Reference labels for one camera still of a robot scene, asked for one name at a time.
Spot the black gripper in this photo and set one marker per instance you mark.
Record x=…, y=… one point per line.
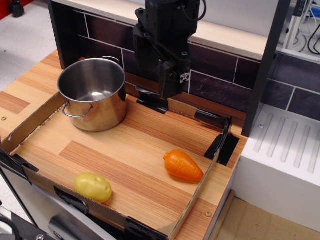
x=161, y=36

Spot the stainless steel pot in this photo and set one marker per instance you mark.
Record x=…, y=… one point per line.
x=94, y=90

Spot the cardboard fence with black tape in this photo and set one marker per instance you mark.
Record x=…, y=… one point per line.
x=130, y=156

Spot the orange plastic carrot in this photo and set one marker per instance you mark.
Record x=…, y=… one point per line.
x=181, y=165

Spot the white ridged drainboard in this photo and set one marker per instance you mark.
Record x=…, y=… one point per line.
x=279, y=168

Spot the yellow plastic potato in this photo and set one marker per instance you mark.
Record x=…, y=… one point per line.
x=93, y=186

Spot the black caster wheel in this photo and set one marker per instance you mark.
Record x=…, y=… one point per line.
x=16, y=9

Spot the dark grey vertical post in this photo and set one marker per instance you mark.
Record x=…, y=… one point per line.
x=255, y=104

